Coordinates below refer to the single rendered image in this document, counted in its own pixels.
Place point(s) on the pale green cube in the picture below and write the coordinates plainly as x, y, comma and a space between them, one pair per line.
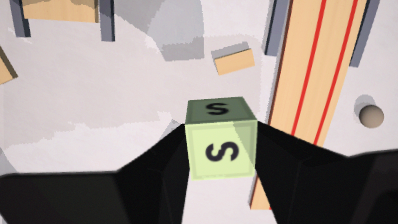
221, 138

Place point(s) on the tan rectangular block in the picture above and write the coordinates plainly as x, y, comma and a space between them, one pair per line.
236, 61

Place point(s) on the tan flat block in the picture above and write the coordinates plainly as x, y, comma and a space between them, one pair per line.
6, 69

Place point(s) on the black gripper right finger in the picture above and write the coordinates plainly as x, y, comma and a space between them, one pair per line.
309, 184

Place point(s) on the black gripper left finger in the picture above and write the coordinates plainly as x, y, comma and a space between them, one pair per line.
151, 189

